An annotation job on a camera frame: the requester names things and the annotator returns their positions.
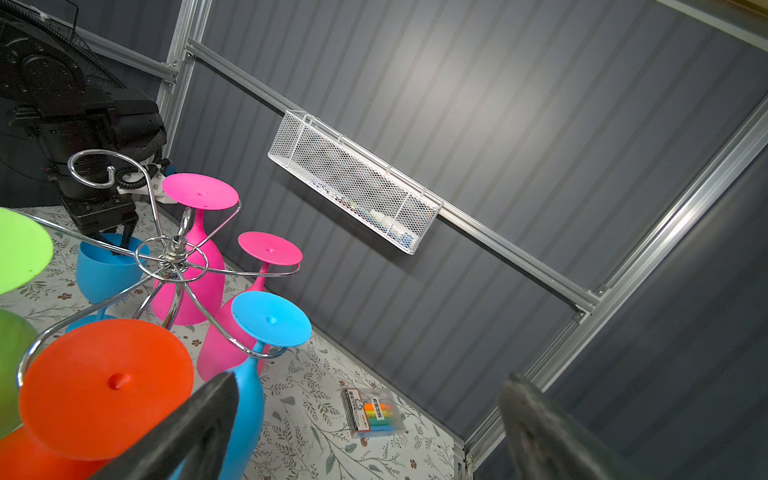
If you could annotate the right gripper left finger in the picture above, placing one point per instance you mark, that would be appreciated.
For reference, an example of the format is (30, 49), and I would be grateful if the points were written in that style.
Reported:
(190, 443)

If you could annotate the pack of coloured markers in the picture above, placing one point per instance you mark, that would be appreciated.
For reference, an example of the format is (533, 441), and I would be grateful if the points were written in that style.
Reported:
(372, 413)

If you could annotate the chrome wine glass rack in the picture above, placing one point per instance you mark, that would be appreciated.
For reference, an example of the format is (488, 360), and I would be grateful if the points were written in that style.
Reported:
(167, 268)

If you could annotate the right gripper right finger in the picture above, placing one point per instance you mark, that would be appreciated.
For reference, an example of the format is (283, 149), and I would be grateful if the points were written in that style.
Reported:
(546, 442)

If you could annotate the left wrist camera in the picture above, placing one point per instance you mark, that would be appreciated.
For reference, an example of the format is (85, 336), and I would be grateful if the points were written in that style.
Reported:
(130, 181)

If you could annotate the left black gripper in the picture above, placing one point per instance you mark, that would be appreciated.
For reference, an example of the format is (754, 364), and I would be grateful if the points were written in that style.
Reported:
(95, 216)

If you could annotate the pink wine glass right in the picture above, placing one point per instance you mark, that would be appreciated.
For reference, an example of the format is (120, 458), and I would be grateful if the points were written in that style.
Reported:
(254, 325)

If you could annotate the floral table mat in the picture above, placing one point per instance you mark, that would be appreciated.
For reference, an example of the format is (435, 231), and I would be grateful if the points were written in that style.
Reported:
(305, 433)

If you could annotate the black wire wall basket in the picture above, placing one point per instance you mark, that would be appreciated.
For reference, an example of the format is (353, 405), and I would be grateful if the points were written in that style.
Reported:
(64, 38)

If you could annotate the white mesh wall basket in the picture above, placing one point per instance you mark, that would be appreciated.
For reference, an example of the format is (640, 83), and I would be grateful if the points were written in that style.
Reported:
(376, 194)

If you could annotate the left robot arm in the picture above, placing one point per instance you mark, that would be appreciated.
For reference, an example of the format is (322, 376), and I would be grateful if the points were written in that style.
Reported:
(75, 108)

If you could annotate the red wine glass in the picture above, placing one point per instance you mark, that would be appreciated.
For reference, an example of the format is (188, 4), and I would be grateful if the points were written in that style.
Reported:
(91, 395)

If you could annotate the pink wine glass left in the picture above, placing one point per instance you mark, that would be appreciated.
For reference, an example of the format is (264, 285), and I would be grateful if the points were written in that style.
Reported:
(201, 193)

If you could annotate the pink wine glass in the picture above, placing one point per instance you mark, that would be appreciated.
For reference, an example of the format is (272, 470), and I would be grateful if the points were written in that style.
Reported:
(201, 193)
(254, 325)

